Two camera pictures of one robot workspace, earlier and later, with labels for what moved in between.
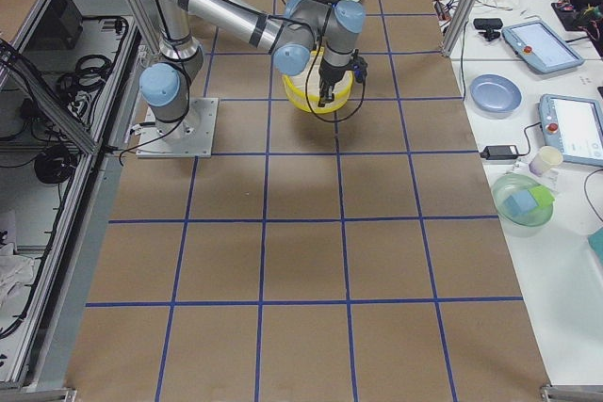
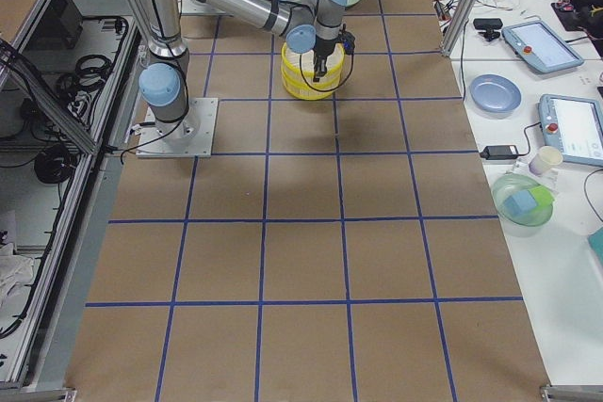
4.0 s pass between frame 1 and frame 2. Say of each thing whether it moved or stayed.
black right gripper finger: moved
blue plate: stayed
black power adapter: stayed
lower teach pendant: stayed
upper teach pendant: stayed
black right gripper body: moved
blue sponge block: stayed
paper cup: stayed
